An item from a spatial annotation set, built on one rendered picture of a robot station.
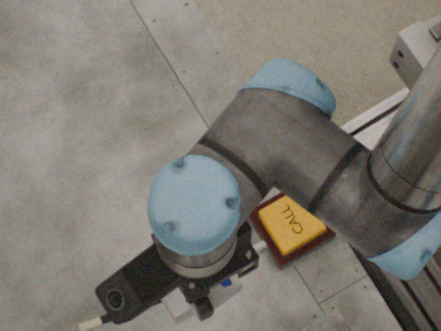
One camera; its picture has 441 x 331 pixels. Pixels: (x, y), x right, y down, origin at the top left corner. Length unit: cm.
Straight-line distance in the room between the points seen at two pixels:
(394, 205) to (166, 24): 66
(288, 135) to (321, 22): 145
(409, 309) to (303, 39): 64
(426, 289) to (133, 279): 98
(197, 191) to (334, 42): 148
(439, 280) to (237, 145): 112
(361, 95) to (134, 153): 96
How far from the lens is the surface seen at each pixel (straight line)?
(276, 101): 104
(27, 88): 158
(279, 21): 246
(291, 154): 103
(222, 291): 128
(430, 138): 95
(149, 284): 118
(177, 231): 99
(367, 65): 244
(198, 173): 100
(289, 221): 147
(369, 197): 101
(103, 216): 151
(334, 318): 140
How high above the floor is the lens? 226
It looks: 74 degrees down
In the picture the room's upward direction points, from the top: 10 degrees clockwise
